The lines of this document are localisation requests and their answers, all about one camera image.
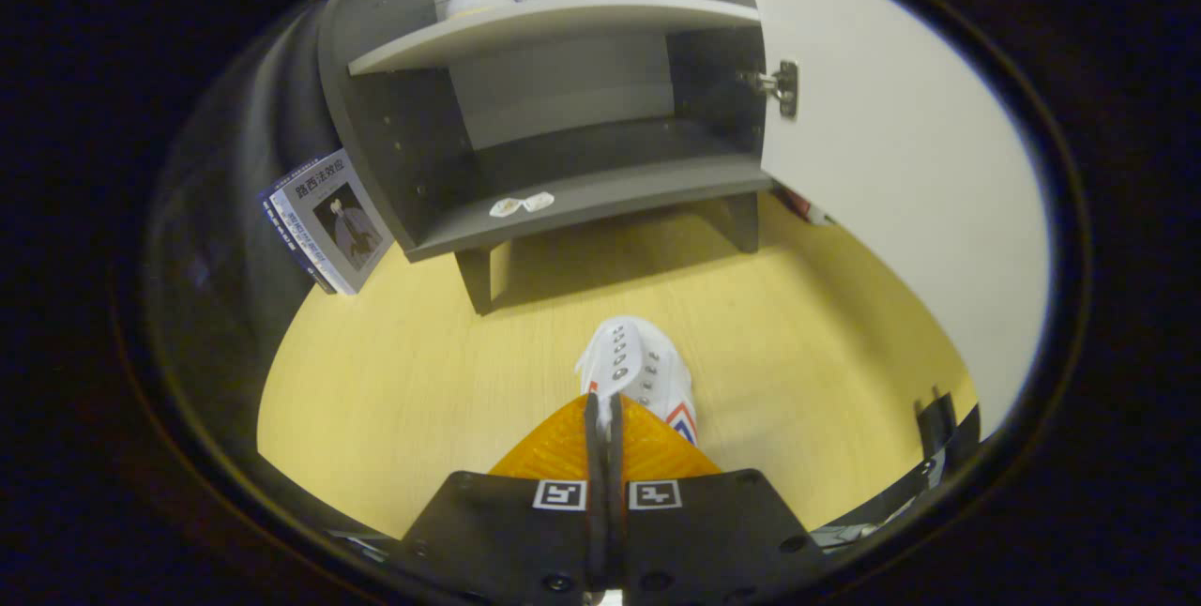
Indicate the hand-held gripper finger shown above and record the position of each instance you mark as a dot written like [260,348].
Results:
[615,531]
[595,531]

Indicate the grey cover book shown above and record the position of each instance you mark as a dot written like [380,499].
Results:
[338,212]

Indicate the grey shoe cabinet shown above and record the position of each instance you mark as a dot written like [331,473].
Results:
[394,137]

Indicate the black metal bracket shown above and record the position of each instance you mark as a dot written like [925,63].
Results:
[938,428]

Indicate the white shoe cabinet door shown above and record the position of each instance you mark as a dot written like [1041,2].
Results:
[891,165]

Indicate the blue cover book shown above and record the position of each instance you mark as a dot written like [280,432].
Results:
[291,240]

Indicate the metal door hinge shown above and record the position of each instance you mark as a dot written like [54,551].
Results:
[786,88]

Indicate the black backdrop cloth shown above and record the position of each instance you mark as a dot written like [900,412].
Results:
[216,259]

